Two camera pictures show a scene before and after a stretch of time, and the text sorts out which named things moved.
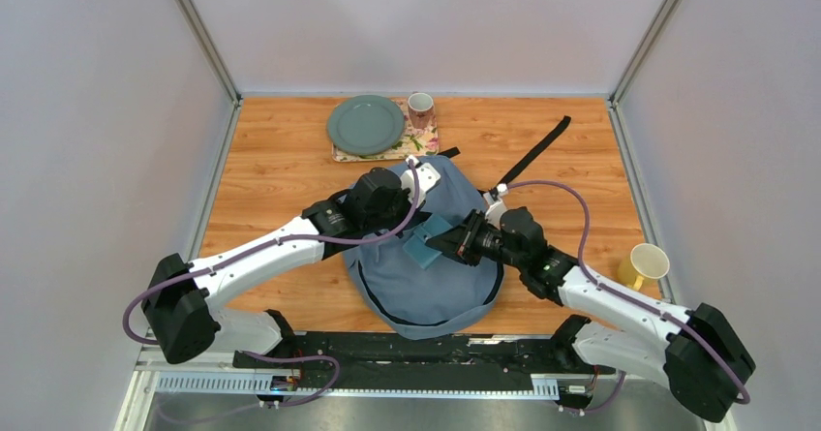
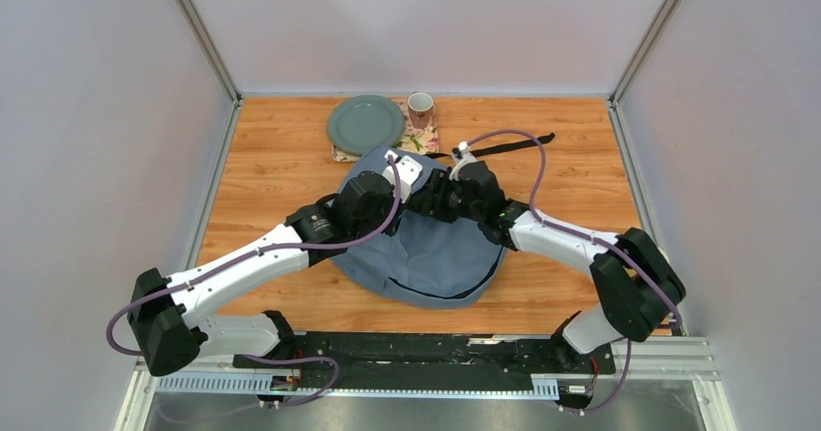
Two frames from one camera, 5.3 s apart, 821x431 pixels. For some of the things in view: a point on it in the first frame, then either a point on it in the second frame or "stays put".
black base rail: [421, 360] stays put
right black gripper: [458, 243] → [423, 201]
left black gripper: [409, 205] stays put
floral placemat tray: [415, 142] stays put
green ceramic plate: [365, 125] stays put
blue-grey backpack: [417, 290] → [369, 160]
